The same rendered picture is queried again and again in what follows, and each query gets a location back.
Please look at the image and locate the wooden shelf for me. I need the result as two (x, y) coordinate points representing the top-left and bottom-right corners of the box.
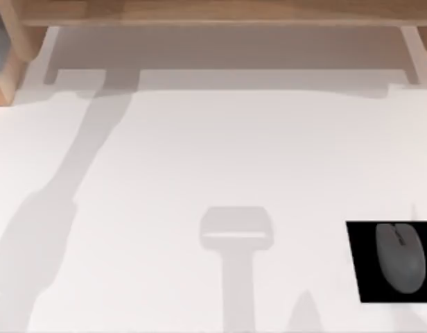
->
(12, 0), (427, 86)

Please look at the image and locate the black mouse pad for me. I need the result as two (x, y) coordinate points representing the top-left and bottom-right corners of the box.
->
(345, 220), (427, 304)

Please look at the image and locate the grey computer mouse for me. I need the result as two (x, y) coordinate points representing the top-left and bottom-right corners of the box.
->
(374, 223), (427, 295)

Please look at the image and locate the wooden cabinet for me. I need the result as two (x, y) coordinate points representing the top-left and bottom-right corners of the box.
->
(0, 0), (48, 107)

